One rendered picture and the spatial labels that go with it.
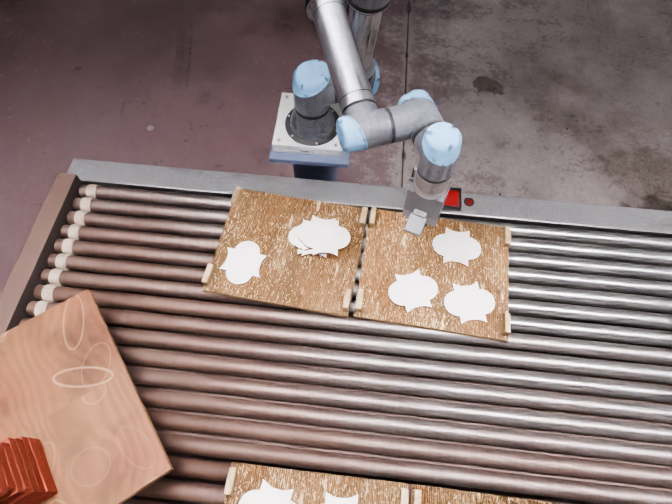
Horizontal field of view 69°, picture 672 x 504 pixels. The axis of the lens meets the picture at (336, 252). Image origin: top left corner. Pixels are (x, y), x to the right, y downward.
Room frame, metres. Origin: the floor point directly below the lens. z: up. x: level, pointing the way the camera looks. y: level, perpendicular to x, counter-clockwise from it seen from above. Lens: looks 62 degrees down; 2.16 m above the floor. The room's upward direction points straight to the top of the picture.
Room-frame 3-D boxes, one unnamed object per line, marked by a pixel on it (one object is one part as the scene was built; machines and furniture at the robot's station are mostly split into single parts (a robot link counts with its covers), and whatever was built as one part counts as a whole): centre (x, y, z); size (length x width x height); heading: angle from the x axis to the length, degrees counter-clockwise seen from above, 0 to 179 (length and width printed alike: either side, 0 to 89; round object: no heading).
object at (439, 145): (0.65, -0.21, 1.38); 0.09 x 0.08 x 0.11; 16
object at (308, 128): (1.17, 0.08, 0.96); 0.15 x 0.15 x 0.10
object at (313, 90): (1.17, 0.07, 1.07); 0.13 x 0.12 x 0.14; 106
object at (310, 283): (0.67, 0.14, 0.93); 0.41 x 0.35 x 0.02; 79
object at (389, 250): (0.60, -0.28, 0.93); 0.41 x 0.35 x 0.02; 80
